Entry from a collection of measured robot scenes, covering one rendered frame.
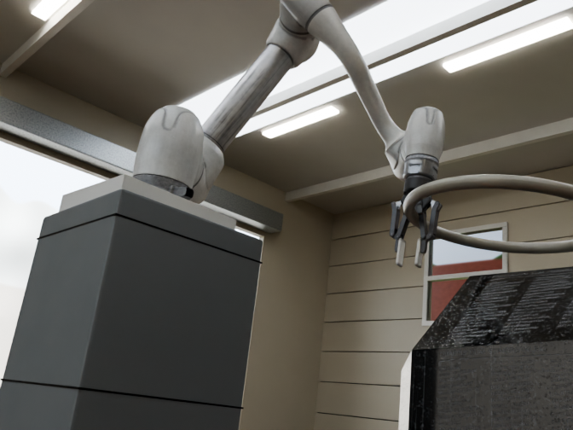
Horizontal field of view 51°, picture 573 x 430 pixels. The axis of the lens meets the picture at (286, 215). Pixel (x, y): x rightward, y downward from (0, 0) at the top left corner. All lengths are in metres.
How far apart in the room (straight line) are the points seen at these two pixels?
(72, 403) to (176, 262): 0.35
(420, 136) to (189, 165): 0.61
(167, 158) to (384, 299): 8.45
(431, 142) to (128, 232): 0.82
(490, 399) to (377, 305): 8.54
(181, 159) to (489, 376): 0.87
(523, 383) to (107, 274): 0.86
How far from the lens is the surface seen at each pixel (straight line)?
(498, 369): 1.35
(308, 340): 10.27
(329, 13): 1.78
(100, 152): 7.94
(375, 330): 9.79
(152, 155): 1.51
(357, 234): 10.50
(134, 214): 1.27
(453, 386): 1.39
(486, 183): 1.30
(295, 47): 1.90
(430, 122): 1.65
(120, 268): 1.24
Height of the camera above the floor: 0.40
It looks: 18 degrees up
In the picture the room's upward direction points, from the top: 7 degrees clockwise
